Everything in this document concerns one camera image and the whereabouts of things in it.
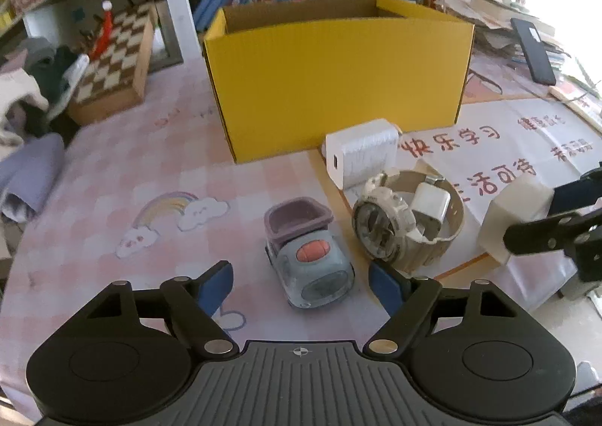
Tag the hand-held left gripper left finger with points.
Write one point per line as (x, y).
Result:
(217, 284)

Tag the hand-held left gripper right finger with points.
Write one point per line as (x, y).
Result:
(385, 287)

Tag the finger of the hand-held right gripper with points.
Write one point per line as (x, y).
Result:
(576, 193)
(541, 233)

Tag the white plastic cube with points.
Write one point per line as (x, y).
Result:
(512, 214)

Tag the cream white wristwatch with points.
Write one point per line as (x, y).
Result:
(381, 221)

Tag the pastel toy truck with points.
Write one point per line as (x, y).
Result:
(305, 261)

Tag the small white charger plug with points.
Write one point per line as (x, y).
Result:
(430, 205)

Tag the large white power adapter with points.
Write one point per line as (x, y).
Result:
(362, 148)

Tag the yellow cardboard box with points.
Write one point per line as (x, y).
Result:
(329, 87)

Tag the orange workbook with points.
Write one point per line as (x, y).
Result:
(576, 99)

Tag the black smartphone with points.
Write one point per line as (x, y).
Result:
(534, 52)

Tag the pink printed table mat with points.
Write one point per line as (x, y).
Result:
(141, 148)

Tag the stack of papers and booklets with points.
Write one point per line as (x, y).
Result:
(484, 17)

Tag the lavender garment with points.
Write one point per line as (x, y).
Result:
(28, 167)

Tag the wooden chessboard case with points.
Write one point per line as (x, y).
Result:
(113, 69)

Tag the dark grey garment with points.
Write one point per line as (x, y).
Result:
(51, 64)

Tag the pile of clothes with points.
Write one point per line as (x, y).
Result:
(19, 87)

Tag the white shelf unit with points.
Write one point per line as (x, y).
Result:
(174, 7)

